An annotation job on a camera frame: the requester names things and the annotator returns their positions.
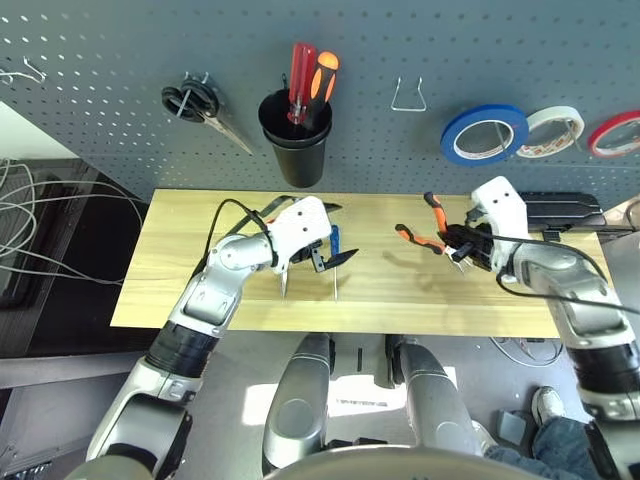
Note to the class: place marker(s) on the grey foot pedal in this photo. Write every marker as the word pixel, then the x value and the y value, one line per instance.
pixel 512 426

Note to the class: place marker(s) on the white tape roll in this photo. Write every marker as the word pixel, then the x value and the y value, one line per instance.
pixel 550 114

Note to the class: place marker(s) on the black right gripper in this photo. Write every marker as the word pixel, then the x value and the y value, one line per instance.
pixel 482 247

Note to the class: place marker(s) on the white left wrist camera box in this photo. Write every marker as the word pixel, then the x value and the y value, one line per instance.
pixel 300 225

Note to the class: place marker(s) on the blue jeans leg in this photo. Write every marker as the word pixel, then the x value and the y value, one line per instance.
pixel 560 450

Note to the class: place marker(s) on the blue tape roll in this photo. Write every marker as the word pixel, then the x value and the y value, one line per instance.
pixel 492 110

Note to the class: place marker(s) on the metal scissors peg hook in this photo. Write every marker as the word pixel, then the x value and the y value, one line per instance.
pixel 204 77

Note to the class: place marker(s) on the grey metal pegboard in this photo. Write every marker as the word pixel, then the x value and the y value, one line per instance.
pixel 375 40

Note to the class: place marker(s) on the silver robot torso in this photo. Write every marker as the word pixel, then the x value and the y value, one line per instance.
pixel 400 465

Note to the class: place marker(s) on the silver robot leg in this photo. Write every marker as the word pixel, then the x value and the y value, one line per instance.
pixel 295 405
pixel 430 400

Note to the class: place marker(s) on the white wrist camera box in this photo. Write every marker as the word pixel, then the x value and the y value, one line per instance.
pixel 500 205
pixel 300 225

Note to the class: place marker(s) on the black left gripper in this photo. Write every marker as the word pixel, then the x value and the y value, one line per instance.
pixel 305 255

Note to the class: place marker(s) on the grey white sneaker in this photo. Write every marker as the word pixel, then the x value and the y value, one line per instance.
pixel 547 405

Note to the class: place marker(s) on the orange black pliers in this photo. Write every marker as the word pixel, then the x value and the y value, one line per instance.
pixel 420 240

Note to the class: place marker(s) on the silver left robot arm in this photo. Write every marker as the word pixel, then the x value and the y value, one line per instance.
pixel 210 300

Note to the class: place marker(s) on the silver left robot leg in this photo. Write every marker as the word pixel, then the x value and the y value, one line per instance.
pixel 295 405

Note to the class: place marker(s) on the white floor label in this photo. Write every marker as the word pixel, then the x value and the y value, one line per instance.
pixel 362 401

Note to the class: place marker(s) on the silver right robot leg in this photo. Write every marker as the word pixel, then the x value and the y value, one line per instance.
pixel 430 400

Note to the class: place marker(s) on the red tape roll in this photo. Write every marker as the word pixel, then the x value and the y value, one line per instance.
pixel 602 129

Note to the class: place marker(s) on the black side cabinet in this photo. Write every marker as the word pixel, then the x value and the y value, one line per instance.
pixel 75 320

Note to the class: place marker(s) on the black plastic tool case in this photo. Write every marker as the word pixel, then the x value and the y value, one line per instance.
pixel 565 210

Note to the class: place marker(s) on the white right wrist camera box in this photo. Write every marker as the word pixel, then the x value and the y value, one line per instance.
pixel 500 205

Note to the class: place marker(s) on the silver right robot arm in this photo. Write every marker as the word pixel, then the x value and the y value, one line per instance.
pixel 565 280

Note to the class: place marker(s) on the black plastic cup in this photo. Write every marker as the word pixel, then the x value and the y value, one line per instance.
pixel 300 165

